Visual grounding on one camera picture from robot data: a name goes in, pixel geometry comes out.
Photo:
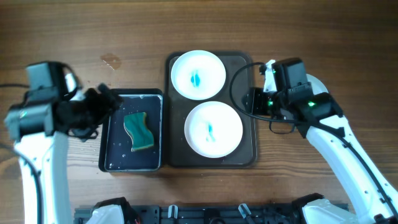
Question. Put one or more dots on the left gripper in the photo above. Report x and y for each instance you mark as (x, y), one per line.
(104, 108)

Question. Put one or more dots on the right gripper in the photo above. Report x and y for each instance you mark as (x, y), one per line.
(254, 104)

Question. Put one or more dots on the white plate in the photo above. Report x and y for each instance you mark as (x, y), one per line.
(213, 129)
(317, 86)
(198, 75)

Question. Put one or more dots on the green yellow sponge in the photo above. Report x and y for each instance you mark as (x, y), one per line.
(136, 128)

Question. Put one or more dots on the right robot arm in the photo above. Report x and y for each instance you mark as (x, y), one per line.
(291, 96)

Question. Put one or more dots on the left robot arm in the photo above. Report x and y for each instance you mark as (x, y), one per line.
(53, 110)

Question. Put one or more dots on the large brown serving tray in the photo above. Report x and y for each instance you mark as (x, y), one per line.
(176, 151)

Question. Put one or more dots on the small black water tray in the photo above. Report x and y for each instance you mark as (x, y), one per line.
(115, 149)

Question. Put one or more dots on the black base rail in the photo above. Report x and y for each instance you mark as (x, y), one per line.
(265, 214)

